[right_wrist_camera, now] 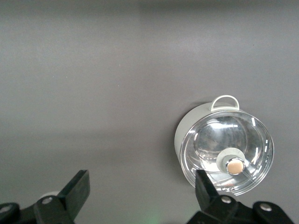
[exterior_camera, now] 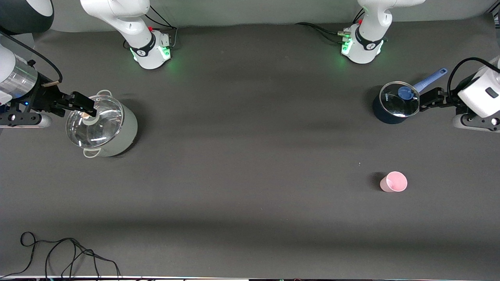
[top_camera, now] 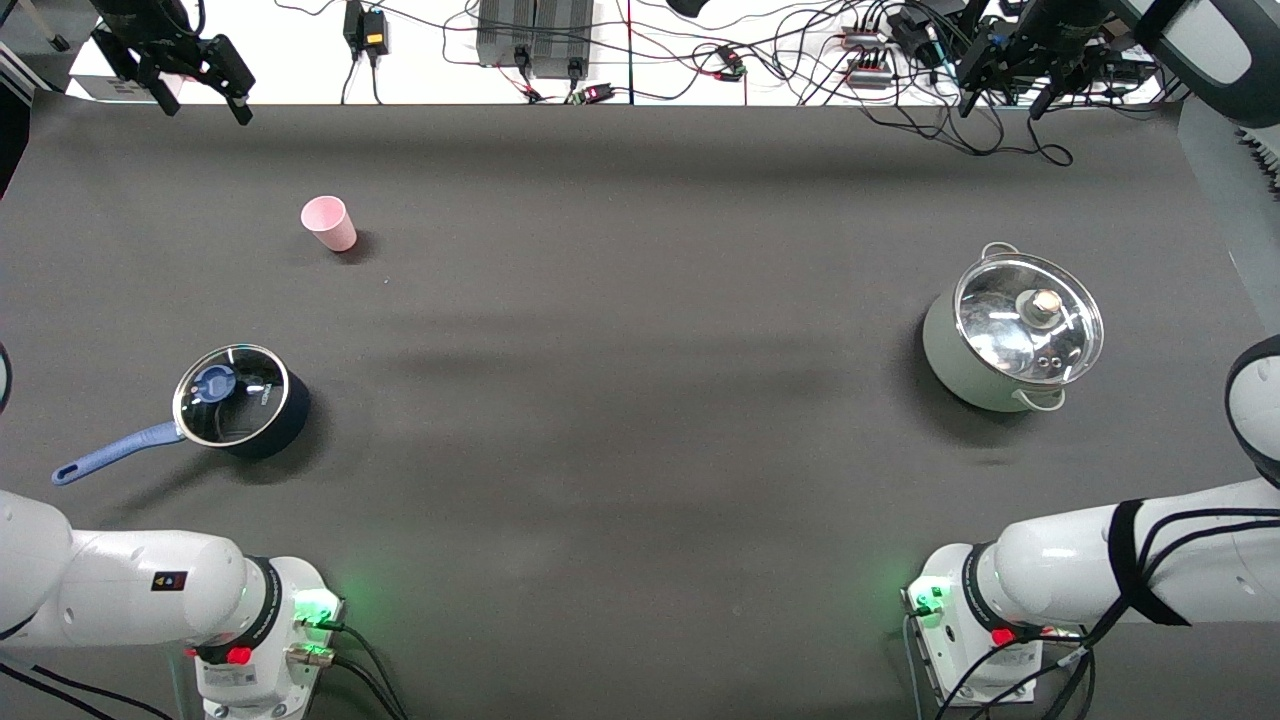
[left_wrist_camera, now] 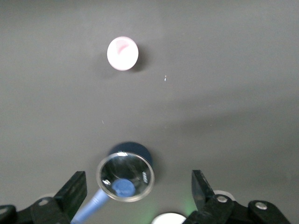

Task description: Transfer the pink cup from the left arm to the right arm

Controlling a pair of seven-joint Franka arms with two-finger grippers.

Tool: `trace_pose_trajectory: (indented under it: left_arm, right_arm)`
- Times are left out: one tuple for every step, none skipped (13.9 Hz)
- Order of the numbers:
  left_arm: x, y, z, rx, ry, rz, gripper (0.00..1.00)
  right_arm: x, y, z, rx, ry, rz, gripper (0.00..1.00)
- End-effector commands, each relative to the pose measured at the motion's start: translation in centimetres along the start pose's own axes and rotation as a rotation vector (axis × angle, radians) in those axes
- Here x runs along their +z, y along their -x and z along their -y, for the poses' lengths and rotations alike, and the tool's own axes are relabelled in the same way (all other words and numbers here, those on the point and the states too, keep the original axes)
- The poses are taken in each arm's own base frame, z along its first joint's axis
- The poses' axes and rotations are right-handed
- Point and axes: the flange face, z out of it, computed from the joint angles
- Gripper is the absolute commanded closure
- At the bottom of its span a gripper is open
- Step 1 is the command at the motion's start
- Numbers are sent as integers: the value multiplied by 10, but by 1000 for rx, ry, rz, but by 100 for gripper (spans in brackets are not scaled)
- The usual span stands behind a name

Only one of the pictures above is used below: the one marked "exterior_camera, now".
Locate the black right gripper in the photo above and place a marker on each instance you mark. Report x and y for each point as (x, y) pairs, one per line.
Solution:
(40, 98)

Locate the glass stockpot lid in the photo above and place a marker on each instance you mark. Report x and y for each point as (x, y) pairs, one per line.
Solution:
(101, 128)

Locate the pink plastic cup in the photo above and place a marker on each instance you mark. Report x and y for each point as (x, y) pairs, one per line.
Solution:
(394, 182)

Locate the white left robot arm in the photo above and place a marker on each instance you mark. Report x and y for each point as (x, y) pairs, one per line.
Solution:
(367, 43)

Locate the dark blue saucepan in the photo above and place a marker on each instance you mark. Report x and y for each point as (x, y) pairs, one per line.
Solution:
(384, 117)

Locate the dark grey table mat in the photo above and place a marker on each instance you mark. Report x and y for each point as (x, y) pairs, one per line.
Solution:
(250, 175)

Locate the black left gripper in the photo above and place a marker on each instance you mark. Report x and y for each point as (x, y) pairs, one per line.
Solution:
(452, 99)

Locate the pale green stockpot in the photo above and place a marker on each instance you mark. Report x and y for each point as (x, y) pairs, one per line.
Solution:
(129, 128)

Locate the glass lid blue knob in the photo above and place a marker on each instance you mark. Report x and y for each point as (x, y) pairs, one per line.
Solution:
(394, 102)

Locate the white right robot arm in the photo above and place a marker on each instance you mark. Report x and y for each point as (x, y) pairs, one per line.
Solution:
(129, 23)

